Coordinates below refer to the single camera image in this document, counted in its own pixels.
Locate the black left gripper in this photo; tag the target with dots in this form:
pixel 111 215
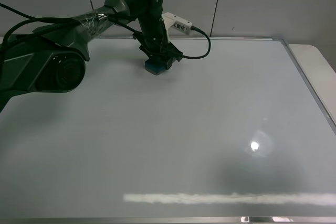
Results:
pixel 154 39

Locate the teal whiteboard eraser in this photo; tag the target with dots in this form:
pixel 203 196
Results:
pixel 154 68

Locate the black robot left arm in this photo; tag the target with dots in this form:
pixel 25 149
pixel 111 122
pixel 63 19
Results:
pixel 53 57

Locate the white aluminium-framed whiteboard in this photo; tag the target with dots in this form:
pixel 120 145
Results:
pixel 238 134

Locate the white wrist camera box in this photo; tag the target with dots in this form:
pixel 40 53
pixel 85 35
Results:
pixel 175 22

